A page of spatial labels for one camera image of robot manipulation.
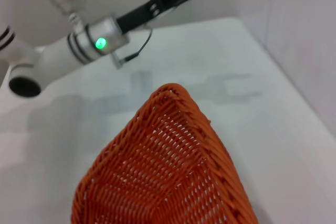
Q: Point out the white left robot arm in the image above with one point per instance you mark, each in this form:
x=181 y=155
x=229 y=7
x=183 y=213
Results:
x=78 y=45

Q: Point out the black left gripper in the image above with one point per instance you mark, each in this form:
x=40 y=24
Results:
x=147 y=11

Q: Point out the orange woven wicker basket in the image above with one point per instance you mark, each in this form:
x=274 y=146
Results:
x=162 y=171

